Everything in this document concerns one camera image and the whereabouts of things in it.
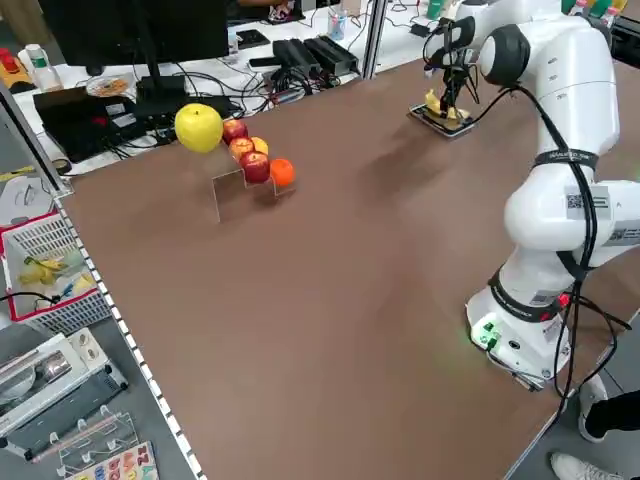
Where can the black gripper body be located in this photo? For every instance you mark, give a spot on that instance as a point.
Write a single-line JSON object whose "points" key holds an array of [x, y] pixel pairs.
{"points": [[457, 59]]}

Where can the yellow banana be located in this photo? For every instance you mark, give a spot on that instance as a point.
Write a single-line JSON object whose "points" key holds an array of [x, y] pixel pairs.
{"points": [[434, 102]]}

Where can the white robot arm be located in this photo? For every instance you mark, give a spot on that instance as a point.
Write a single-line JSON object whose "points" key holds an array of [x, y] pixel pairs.
{"points": [[570, 65]]}

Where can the white basket with red rim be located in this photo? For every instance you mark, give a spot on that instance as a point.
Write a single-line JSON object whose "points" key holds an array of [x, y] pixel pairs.
{"points": [[50, 240]]}

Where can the toy banana bunch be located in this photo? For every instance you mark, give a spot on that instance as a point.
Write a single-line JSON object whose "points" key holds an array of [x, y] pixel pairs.
{"points": [[42, 270]]}

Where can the black power adapter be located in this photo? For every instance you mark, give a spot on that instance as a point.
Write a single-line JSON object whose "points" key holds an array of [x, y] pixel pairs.
{"points": [[421, 29]]}

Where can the green white bottle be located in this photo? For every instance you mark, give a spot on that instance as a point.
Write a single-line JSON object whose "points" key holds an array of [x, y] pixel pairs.
{"points": [[436, 7]]}

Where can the black power brick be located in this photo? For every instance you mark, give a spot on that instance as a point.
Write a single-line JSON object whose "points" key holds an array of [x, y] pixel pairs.
{"points": [[295, 52], [331, 52]]}

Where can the clear water bottle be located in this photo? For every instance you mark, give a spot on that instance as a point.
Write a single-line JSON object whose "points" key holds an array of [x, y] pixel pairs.
{"points": [[336, 24]]}

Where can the orange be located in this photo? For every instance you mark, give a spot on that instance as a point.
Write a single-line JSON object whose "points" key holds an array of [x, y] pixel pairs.
{"points": [[283, 173]]}

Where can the small yellow-orange fruit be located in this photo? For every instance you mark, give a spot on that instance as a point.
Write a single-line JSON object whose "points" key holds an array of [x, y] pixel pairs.
{"points": [[261, 145]]}

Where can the red apple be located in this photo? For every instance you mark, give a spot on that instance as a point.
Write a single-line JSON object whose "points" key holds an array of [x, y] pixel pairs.
{"points": [[255, 167], [241, 148], [234, 130]]}

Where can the clear acrylic stepped stand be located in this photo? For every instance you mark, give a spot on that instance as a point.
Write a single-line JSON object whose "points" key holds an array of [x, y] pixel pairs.
{"points": [[230, 192]]}

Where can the large yellow-green apple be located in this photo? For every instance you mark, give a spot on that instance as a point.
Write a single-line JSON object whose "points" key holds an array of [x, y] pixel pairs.
{"points": [[198, 127]]}

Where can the black monitor stand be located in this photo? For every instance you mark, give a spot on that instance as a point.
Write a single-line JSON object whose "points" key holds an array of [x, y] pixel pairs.
{"points": [[161, 92]]}

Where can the plate of snacks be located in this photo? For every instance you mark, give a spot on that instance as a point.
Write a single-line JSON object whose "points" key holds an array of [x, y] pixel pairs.
{"points": [[107, 86]]}

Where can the person's white shoe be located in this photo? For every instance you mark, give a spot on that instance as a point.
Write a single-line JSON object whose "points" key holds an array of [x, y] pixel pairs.
{"points": [[580, 467], [590, 400]]}

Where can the black computer monitor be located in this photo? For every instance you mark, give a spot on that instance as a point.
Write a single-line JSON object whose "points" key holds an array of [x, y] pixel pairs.
{"points": [[100, 30]]}

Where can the person's leg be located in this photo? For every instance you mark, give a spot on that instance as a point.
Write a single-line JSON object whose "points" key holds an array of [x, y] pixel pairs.
{"points": [[617, 415]]}

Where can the black laptop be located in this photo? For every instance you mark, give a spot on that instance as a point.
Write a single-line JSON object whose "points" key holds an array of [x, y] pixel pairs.
{"points": [[65, 120]]}

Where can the white plastic bottle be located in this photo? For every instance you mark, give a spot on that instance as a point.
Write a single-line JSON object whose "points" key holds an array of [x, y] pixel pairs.
{"points": [[42, 67]]}

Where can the colourful alphabet puzzle board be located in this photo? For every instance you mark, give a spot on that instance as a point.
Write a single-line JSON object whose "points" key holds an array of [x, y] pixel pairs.
{"points": [[120, 462]]}

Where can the clear plastic rack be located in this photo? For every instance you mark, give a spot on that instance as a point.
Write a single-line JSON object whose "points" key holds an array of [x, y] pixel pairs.
{"points": [[90, 435]]}

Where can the white grey appliance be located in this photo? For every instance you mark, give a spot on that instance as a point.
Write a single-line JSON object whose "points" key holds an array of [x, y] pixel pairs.
{"points": [[35, 370]]}

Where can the aluminium frame post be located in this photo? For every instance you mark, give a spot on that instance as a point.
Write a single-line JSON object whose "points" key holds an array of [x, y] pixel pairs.
{"points": [[374, 40]]}

